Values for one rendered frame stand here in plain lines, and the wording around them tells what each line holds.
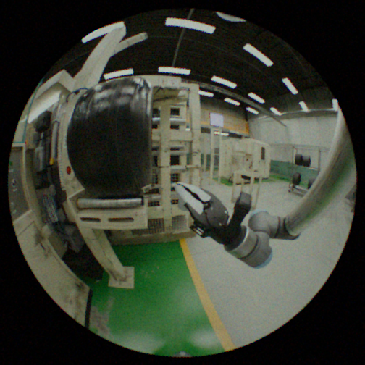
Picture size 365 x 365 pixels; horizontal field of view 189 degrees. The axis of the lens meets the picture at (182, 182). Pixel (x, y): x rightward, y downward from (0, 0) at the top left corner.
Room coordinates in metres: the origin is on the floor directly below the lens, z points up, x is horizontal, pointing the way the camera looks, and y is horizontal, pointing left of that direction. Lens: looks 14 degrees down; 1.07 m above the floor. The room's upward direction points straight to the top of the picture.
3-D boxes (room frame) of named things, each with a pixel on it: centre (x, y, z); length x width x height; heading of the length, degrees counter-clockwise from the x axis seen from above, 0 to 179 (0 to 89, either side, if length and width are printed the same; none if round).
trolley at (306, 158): (2.11, -4.83, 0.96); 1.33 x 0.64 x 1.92; 11
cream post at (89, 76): (0.38, 0.61, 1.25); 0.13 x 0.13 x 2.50; 16
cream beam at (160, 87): (0.79, 0.33, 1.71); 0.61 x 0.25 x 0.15; 106
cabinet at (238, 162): (4.22, -2.64, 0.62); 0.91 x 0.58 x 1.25; 103
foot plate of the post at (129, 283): (0.39, 0.61, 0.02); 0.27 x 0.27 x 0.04; 16
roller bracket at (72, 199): (0.43, 0.54, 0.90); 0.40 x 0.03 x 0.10; 16
